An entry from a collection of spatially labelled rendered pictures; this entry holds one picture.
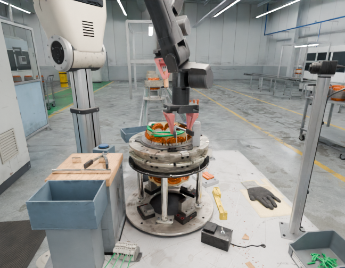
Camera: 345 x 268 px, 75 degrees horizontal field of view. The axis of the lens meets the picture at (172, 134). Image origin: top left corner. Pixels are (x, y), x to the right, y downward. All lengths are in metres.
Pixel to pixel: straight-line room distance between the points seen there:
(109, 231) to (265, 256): 0.52
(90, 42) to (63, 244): 0.81
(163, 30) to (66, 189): 0.53
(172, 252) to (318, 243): 0.49
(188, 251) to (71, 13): 1.01
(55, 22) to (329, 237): 1.29
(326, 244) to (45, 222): 0.88
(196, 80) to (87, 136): 0.69
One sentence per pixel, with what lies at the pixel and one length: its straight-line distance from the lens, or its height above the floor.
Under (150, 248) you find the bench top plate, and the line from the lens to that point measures 0.87.
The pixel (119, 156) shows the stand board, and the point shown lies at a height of 1.07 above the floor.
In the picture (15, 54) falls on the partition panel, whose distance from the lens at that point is 4.68.
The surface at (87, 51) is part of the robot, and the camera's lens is 1.12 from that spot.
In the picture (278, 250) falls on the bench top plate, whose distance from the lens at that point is 0.93.
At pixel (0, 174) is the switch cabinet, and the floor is 0.22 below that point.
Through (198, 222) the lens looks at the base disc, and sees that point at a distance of 0.94.
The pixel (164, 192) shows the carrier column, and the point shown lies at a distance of 0.85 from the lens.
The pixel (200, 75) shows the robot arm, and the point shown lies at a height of 1.35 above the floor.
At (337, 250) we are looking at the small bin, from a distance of 0.99.
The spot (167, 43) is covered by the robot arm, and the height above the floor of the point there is 1.44.
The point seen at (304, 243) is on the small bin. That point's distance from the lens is 0.95.
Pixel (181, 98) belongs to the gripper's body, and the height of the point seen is 1.29.
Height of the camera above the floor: 1.39
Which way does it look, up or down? 18 degrees down
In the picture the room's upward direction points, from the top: straight up
